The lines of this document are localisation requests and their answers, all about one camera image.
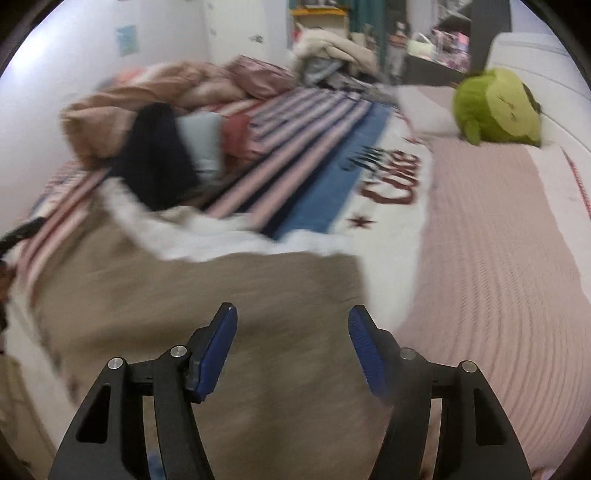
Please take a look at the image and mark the brown knit sweater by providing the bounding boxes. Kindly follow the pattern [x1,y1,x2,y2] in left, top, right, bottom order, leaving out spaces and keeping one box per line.
[13,177,445,480]

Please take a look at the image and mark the beige clothes pile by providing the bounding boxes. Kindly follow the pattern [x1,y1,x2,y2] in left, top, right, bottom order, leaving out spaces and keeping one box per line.
[290,29,380,78]

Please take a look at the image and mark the pink knit pillow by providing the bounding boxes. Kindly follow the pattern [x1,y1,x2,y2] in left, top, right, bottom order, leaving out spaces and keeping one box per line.
[396,139,590,472]

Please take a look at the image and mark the black folded garment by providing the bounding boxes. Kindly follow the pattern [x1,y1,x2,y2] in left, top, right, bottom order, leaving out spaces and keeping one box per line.
[109,103,200,211]

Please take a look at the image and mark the striped fleece blanket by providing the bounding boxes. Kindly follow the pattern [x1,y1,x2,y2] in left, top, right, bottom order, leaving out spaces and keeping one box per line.
[16,87,430,294]

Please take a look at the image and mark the pink crumpled quilt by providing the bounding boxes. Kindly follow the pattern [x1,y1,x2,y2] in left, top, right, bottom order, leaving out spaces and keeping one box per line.
[59,59,260,169]

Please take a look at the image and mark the light blue folded garment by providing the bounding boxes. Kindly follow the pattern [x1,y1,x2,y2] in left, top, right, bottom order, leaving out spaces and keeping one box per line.
[176,111,224,183]

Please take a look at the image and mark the white pink far pillow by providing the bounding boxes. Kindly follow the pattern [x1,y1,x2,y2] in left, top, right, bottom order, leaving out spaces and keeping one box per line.
[396,85,460,139]

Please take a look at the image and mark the green plush toy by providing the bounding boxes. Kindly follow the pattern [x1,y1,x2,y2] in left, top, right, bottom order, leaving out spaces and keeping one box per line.
[452,68,542,147]

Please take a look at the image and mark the white bed headboard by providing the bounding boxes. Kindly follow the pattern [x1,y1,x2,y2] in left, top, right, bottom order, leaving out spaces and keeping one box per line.
[487,33,590,156]

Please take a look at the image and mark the pink shiny bag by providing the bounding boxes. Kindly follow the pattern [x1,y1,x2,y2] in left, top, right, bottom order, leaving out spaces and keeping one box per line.
[225,55,296,100]

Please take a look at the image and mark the black bookshelf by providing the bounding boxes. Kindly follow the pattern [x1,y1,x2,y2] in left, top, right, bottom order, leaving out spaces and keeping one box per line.
[402,0,511,86]

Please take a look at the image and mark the yellow framed cabinet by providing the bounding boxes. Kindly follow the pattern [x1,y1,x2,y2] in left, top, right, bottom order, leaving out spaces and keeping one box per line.
[290,6,349,37]

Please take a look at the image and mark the blue wall poster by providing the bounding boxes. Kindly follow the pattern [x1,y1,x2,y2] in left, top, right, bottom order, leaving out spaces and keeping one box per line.
[115,25,139,57]

